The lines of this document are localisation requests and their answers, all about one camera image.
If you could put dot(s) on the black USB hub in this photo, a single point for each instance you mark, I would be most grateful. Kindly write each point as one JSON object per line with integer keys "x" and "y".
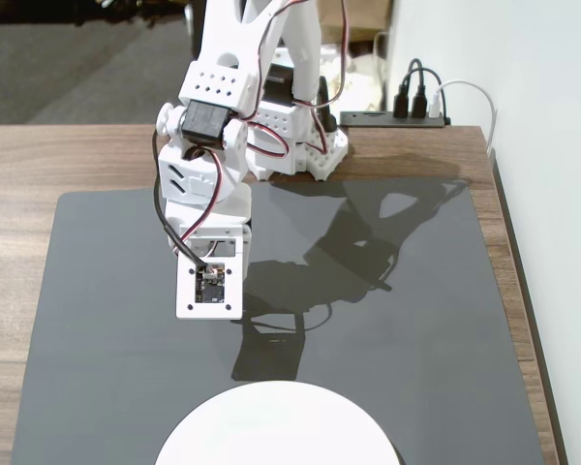
{"x": 368, "y": 119}

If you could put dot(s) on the brown cardboard box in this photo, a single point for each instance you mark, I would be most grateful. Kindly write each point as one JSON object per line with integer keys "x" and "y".
{"x": 368, "y": 19}

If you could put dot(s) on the dark grey mat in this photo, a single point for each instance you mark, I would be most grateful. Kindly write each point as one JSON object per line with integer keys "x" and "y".
{"x": 416, "y": 339}

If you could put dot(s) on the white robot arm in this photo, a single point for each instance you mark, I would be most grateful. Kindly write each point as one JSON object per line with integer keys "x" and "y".
{"x": 218, "y": 34}

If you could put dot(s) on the white plastic bag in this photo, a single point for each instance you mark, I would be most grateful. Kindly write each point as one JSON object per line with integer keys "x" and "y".
{"x": 368, "y": 72}

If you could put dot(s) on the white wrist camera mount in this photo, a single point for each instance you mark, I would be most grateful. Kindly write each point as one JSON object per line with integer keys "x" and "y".
{"x": 235, "y": 290}

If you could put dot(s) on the dark furniture leg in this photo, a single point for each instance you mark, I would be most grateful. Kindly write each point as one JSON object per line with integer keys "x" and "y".
{"x": 198, "y": 29}

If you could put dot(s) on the white round plate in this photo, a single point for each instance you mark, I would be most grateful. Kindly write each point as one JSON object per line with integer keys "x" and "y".
{"x": 281, "y": 426}

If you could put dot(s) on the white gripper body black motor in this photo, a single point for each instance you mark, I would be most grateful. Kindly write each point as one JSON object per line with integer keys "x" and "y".
{"x": 241, "y": 209}

